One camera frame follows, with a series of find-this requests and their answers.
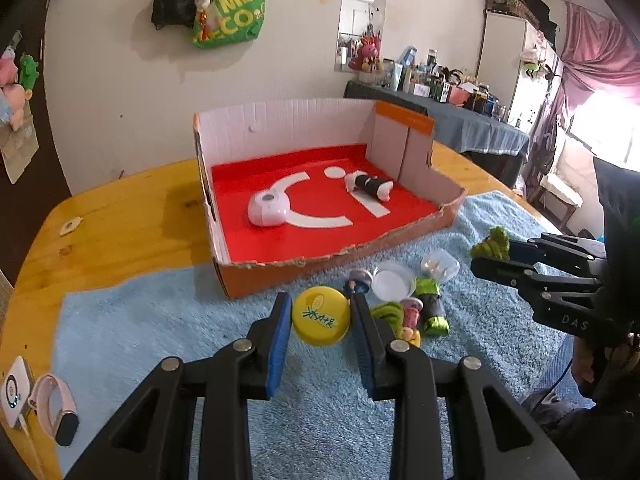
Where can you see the white wardrobe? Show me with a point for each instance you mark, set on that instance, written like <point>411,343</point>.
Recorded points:
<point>500,55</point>

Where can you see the small figurine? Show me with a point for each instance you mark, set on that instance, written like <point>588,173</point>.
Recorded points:
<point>360,280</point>

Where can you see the green tote bag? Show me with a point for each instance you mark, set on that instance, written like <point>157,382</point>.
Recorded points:
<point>235,12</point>

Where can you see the paper sheet on door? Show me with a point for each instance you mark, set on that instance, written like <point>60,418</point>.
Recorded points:
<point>17,152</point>

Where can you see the pink curtain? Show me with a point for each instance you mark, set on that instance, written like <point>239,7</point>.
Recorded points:
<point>595,45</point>

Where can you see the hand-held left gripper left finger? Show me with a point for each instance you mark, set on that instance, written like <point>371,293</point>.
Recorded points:
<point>281,340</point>

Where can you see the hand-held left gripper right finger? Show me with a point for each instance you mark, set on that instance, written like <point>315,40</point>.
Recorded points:
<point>361,347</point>

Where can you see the cardboard box red floor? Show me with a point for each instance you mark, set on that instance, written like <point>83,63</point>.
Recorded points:
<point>300,200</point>

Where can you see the green fuzzy scrunchie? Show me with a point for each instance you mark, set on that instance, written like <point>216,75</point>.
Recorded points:
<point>492,244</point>

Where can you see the white charger puck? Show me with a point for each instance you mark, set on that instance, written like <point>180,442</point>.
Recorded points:
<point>14,392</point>

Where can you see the cluster of cosmetic bottles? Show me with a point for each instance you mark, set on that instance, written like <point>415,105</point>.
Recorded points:
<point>435,80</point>

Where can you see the dark suitcase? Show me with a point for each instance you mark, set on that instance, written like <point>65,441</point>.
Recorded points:
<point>520,5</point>

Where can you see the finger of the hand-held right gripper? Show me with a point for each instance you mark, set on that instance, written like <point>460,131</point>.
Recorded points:
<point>505,272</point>
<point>555,250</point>

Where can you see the person's right hand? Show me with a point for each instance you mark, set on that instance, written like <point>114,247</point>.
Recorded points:
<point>587,365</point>

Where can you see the pink plush toy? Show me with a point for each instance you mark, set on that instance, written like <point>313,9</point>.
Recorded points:
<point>367,55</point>

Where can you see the wall mirror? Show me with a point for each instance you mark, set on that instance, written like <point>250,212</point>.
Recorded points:
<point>360,10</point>

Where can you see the small pink toy figure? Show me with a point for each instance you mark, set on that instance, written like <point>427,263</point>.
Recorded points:
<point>411,312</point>

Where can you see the small yellow toy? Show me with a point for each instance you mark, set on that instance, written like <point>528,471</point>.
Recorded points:
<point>411,337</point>

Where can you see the white cushioned chair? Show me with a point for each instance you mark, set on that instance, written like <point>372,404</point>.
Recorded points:
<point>562,185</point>

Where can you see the white round lid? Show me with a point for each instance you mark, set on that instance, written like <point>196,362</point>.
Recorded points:
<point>393,282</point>

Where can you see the pink smartwatch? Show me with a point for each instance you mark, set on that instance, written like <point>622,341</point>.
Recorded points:
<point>52,405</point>

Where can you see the pink plush on door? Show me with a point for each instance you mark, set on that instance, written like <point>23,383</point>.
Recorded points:
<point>10,90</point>

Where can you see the blue fluffy towel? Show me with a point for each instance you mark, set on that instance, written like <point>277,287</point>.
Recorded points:
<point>150,320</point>

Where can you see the pink white round device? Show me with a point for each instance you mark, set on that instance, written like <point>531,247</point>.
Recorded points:
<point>267,208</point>

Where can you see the dark wooden door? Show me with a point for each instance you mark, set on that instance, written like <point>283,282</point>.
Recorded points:
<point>45,160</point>

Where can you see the person's dark clothing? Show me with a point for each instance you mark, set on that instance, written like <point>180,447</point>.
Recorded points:
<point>575,425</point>

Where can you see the white roll wrapped black tape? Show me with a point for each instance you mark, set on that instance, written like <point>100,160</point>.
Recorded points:
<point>369,185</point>

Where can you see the green plush on door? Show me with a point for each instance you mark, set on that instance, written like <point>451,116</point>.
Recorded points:
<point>29,71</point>

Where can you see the yellow round tin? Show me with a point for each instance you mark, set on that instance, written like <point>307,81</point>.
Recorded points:
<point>320,317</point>

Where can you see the green packets black tape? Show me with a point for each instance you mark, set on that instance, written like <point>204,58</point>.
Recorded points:
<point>432,310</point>

